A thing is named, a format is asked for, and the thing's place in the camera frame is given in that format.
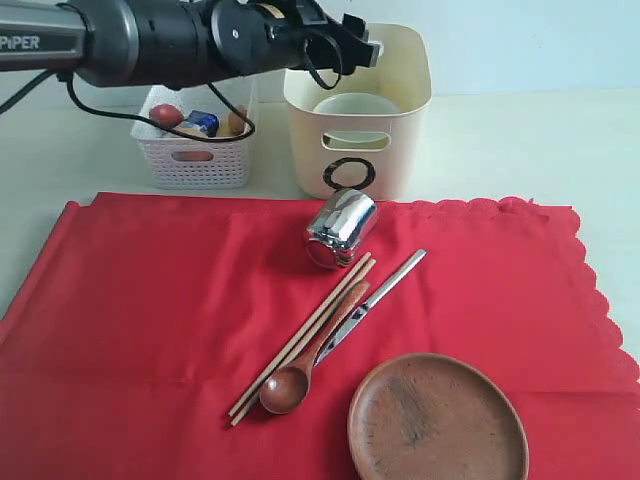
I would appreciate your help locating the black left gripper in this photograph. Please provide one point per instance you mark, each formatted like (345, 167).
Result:
(305, 28)

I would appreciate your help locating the brown egg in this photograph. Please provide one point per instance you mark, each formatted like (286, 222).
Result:
(191, 130)

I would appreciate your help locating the orange fried nugget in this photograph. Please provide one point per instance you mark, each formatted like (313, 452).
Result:
(235, 121)

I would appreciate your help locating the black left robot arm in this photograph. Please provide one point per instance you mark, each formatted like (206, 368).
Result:
(180, 44)

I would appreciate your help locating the steel knife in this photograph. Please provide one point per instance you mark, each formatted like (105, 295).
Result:
(355, 317)

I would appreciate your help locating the red tablecloth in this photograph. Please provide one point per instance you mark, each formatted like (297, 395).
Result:
(145, 318)

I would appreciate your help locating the shiny steel cup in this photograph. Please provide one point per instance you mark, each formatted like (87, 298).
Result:
(334, 235)

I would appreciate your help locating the cream plastic bin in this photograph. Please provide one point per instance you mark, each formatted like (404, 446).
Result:
(402, 75)

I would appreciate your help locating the blue milk carton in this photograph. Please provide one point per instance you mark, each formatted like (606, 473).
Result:
(207, 122)

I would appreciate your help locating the white ceramic bowl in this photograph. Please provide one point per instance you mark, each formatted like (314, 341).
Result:
(363, 104)

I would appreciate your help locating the red sausage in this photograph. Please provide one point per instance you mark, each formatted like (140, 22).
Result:
(166, 115)

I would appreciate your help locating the brown wooden spoon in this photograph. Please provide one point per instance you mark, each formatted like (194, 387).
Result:
(288, 386)

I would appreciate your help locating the brown wooden plate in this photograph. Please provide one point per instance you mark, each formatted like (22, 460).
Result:
(430, 416)

